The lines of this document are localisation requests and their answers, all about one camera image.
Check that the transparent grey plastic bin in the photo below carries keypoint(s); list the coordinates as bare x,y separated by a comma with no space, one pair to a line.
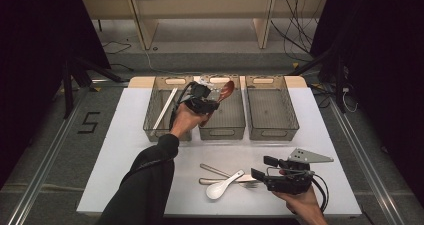
271,111
230,118
155,101

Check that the brown wooden spoon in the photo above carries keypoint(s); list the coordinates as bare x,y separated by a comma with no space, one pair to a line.
227,90

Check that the black curtain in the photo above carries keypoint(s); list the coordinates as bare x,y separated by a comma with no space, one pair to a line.
383,68
33,68

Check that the beige wooden bench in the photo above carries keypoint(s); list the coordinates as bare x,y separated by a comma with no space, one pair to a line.
206,5

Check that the white chopstick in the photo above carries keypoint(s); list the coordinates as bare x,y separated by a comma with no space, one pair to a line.
165,107

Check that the black metal stand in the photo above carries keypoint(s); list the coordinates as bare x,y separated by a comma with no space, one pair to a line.
68,91
339,81

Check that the metal fork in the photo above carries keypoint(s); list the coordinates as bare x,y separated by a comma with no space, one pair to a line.
213,170

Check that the white table cover sheet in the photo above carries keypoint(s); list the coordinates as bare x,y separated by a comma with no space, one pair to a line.
116,135

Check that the white ceramic spoon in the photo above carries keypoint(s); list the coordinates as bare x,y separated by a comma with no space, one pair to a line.
216,190

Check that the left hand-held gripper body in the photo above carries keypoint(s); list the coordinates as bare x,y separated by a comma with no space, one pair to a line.
200,105

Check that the person's right hand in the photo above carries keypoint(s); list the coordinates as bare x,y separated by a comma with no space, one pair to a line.
303,205

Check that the person's left hand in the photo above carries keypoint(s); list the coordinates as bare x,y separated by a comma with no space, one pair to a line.
185,120

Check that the short metal floor rail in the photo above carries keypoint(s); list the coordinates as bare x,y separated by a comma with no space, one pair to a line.
110,83

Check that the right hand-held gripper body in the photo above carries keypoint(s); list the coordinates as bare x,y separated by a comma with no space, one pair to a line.
290,181

